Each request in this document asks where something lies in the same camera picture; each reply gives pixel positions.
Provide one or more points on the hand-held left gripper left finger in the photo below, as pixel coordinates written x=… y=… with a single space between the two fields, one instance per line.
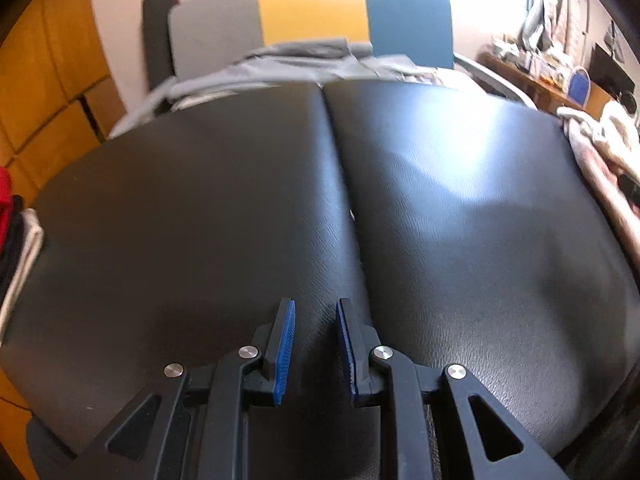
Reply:
x=284 y=355

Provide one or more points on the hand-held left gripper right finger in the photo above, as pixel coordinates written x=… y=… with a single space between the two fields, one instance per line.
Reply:
x=346 y=355

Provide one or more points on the beige folded cloth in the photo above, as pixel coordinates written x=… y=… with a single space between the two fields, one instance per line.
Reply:
x=32 y=245

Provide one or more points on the grey garment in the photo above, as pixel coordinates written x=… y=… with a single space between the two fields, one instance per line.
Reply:
x=280 y=62

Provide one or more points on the black folded cloth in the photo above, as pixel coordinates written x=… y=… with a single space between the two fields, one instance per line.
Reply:
x=10 y=250

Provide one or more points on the red folded cloth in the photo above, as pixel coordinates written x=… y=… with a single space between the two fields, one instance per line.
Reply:
x=4 y=195

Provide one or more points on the pink white garment pile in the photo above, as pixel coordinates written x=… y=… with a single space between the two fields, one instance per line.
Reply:
x=600 y=145

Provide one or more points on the wooden desk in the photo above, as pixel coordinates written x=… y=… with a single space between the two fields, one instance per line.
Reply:
x=540 y=85

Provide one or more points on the wooden wardrobe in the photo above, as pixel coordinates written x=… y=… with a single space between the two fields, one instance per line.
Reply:
x=55 y=95

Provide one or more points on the pile of small desk items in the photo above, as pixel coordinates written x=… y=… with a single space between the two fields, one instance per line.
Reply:
x=520 y=52

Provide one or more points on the grey yellow blue sofa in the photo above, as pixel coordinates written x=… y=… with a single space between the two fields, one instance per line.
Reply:
x=310 y=5

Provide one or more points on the blue white round object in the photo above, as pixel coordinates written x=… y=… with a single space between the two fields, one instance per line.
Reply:
x=580 y=87

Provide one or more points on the black monitor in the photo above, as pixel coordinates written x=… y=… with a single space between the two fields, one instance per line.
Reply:
x=607 y=70

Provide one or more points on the light side curtain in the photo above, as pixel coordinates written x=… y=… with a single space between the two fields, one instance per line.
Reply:
x=570 y=10

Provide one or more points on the grey metal rail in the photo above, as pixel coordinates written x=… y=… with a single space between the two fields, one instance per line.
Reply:
x=485 y=72

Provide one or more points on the wall picture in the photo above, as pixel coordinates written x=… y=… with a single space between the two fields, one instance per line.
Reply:
x=616 y=40

